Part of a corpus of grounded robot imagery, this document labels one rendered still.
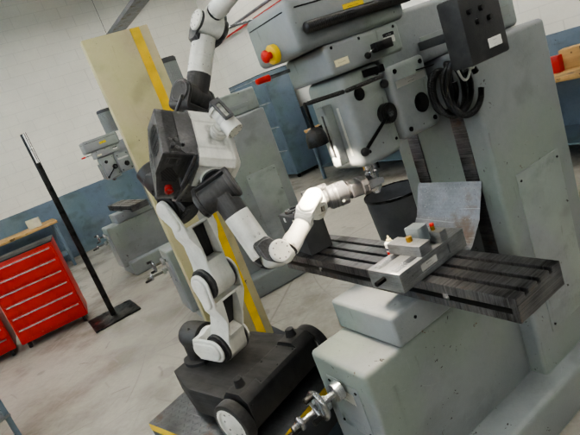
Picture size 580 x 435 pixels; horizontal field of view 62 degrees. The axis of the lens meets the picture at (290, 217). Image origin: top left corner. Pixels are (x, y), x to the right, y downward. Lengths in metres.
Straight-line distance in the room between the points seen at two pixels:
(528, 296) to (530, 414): 0.77
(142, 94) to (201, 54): 1.35
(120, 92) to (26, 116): 7.33
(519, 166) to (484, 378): 0.84
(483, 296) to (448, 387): 0.55
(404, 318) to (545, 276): 0.46
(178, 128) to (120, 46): 1.61
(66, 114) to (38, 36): 1.48
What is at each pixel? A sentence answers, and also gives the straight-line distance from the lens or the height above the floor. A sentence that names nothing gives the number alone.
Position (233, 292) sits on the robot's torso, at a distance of 2.12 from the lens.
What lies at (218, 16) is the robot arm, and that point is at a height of 1.97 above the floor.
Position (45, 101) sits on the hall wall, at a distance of 10.54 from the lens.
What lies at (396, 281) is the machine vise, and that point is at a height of 0.96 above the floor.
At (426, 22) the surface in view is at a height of 1.69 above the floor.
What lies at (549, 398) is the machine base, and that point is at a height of 0.19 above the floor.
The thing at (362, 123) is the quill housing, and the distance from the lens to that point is 1.64.
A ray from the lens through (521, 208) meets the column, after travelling 2.06.
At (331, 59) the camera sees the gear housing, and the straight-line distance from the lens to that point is 1.58.
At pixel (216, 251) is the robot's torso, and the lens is 2.09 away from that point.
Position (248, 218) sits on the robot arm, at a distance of 1.59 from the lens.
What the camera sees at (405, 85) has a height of 1.52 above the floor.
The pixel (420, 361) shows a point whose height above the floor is 0.61.
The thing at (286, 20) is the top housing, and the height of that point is 1.83.
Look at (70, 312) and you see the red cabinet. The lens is 5.99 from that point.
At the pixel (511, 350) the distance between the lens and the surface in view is 2.24.
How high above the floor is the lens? 1.66
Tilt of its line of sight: 14 degrees down
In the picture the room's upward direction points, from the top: 21 degrees counter-clockwise
